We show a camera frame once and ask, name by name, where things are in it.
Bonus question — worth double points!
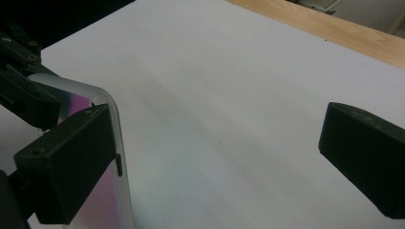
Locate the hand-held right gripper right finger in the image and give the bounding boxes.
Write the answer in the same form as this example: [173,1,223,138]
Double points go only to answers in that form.
[317,101,405,220]

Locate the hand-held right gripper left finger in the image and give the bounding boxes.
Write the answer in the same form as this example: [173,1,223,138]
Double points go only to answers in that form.
[13,103,118,225]

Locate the iridescent smartphone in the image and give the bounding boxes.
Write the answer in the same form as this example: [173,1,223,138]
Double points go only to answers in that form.
[27,72,136,229]

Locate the white table sheet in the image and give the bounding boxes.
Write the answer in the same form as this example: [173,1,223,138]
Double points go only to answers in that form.
[0,0,405,229]

